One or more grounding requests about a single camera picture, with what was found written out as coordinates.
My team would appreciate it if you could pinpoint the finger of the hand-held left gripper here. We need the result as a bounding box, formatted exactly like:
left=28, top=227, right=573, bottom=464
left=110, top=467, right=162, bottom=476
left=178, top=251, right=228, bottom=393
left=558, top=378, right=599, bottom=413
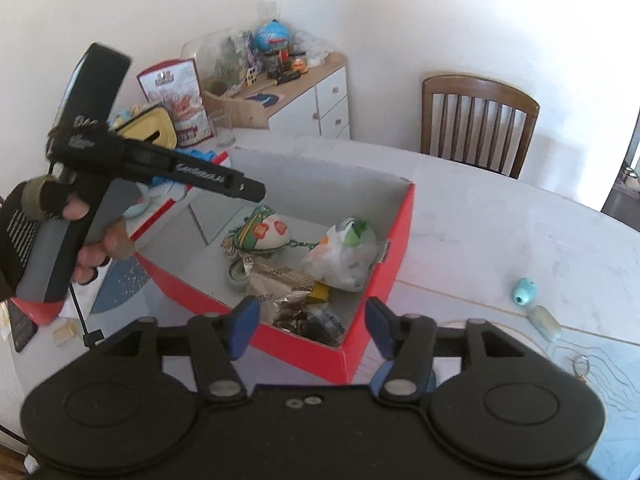
left=125, top=141, right=267, bottom=205

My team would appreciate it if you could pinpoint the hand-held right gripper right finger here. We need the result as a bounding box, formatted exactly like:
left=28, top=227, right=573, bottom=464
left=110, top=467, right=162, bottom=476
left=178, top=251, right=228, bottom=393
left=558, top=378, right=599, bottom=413
left=365, top=297, right=532, bottom=403

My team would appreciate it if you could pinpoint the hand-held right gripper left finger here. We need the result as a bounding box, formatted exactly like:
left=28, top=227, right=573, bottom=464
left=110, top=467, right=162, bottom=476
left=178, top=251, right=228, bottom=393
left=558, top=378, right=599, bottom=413
left=97, top=296, right=262, bottom=403

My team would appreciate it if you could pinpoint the red cardboard box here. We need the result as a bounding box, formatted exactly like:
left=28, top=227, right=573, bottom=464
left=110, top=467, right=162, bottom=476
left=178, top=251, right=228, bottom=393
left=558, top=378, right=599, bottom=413
left=132, top=147, right=417, bottom=385

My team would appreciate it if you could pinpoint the brown white snack packet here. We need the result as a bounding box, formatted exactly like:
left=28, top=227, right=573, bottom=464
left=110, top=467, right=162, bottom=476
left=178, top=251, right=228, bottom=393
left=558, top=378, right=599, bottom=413
left=242, top=255, right=317, bottom=302

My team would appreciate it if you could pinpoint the dark crinkled packet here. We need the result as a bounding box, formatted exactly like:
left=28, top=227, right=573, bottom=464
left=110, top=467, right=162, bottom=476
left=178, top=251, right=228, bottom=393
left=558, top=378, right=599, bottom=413
left=272, top=295, right=348, bottom=348

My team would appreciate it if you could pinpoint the white plastic bag packet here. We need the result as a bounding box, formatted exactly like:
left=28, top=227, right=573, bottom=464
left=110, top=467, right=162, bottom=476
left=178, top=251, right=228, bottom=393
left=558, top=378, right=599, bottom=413
left=301, top=217, right=382, bottom=293

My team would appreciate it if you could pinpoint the green turtle toy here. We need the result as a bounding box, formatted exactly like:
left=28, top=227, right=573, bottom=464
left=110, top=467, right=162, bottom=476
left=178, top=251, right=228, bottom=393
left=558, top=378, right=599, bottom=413
left=221, top=205, right=322, bottom=257

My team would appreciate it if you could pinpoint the person's left hand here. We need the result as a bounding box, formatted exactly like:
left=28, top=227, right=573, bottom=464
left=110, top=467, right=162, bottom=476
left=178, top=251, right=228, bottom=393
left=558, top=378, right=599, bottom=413
left=0, top=175, right=137, bottom=302

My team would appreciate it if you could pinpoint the clear glass cup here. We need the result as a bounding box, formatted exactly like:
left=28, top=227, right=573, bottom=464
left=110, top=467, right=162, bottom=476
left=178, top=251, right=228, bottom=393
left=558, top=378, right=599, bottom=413
left=210, top=110, right=237, bottom=147

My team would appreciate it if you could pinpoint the pale green tube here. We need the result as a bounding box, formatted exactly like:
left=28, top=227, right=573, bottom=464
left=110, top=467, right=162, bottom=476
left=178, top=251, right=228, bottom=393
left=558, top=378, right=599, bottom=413
left=226, top=260, right=252, bottom=294

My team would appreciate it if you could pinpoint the yellow black pouch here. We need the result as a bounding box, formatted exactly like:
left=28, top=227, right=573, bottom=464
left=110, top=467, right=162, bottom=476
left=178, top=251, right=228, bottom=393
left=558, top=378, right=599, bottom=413
left=117, top=102, right=179, bottom=151

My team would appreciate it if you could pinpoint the small yellow box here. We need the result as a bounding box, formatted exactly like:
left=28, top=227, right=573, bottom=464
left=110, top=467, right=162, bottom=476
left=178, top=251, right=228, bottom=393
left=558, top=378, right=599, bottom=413
left=305, top=282, right=332, bottom=307

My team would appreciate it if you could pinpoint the red white paper bag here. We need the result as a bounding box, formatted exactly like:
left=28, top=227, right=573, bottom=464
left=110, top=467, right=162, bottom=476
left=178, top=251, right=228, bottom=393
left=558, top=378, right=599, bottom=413
left=137, top=58, right=218, bottom=149

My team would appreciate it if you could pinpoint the blue speckled placemat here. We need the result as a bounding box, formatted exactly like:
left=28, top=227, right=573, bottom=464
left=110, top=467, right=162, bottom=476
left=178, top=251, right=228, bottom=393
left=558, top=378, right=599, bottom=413
left=89, top=255, right=152, bottom=317

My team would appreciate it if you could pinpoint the white sideboard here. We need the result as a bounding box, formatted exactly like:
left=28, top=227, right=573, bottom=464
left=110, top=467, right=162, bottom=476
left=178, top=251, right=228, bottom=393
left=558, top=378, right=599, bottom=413
left=200, top=52, right=351, bottom=142

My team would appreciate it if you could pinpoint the small teal toy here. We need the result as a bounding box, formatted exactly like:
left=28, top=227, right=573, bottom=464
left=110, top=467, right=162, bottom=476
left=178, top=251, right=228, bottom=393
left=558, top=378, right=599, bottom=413
left=511, top=277, right=541, bottom=307

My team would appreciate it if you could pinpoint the blue globe ball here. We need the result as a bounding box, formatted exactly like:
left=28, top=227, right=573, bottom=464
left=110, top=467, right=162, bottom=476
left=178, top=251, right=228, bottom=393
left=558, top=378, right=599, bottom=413
left=255, top=19, right=294, bottom=54

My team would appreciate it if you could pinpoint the pale green eraser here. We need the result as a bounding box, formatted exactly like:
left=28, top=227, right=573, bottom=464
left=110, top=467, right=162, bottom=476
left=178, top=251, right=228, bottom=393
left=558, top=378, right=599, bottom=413
left=527, top=305, right=562, bottom=344

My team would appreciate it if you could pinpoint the clear plastic bag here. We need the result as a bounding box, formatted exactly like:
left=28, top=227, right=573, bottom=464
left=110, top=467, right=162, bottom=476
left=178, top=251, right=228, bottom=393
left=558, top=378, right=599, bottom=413
left=295, top=25, right=334, bottom=67

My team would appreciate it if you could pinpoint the small clear box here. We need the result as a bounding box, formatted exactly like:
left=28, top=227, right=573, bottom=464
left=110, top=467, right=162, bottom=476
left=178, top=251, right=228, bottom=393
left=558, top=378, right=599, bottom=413
left=52, top=327, right=82, bottom=350

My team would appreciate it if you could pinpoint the red round object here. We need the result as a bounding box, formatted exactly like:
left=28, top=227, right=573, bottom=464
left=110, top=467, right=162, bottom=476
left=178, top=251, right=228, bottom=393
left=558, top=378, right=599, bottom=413
left=10, top=295, right=67, bottom=327

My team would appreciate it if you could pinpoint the black phone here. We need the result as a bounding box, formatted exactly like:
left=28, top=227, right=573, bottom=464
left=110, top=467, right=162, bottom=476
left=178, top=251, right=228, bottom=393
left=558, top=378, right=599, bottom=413
left=7, top=300, right=40, bottom=354

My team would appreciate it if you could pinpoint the brown wooden chair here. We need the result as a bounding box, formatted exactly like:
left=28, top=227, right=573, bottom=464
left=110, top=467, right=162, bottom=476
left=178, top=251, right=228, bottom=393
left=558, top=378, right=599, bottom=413
left=421, top=74, right=541, bottom=180

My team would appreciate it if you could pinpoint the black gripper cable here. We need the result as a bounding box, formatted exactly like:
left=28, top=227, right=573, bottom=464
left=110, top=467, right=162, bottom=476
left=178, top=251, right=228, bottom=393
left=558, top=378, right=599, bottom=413
left=69, top=282, right=105, bottom=350

